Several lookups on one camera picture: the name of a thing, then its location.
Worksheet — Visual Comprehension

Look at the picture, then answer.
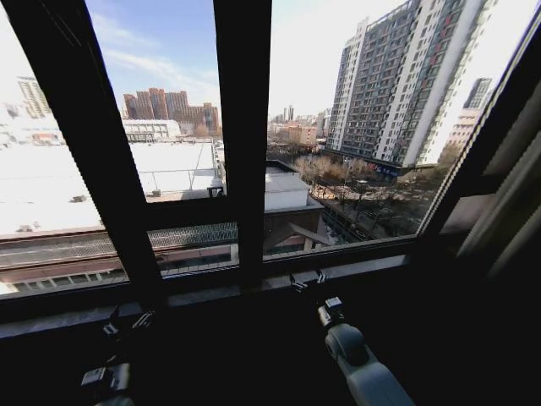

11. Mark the white flat roof building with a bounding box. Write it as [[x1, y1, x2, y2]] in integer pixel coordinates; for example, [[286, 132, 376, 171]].
[[0, 141, 225, 238]]

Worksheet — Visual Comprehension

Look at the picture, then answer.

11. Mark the grey stone window sill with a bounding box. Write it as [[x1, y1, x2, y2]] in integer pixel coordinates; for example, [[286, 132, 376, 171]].
[[0, 253, 409, 339]]

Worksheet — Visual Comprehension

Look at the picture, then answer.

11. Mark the pale grey curtain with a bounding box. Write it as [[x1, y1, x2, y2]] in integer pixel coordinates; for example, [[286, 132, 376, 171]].
[[439, 80, 541, 283]]

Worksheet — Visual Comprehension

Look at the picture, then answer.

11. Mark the black window frame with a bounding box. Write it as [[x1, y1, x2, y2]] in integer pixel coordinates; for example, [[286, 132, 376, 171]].
[[0, 0, 541, 339]]

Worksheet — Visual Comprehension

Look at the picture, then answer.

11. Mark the red brick building block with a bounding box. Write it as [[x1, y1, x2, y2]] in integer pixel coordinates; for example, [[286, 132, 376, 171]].
[[122, 87, 221, 136]]

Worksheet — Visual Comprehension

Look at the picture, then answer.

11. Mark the tall grey apartment tower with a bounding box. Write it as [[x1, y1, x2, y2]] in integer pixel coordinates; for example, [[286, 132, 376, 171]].
[[323, 0, 508, 181]]

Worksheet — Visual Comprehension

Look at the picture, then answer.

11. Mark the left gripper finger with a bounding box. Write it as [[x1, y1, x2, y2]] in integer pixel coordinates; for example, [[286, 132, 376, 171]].
[[101, 305, 122, 338], [130, 309, 156, 332]]

